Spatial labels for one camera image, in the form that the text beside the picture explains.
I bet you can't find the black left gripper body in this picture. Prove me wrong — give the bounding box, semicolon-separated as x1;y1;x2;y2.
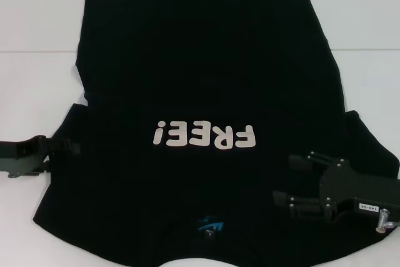
0;135;51;179

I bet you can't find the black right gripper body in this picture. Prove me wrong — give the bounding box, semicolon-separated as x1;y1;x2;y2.
319;159;400;224

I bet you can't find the black T-shirt with FREE print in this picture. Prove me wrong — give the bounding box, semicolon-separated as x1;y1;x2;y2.
32;0;400;267

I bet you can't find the silver plug with grey cable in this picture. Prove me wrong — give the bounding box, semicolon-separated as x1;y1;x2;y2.
376;209;400;234

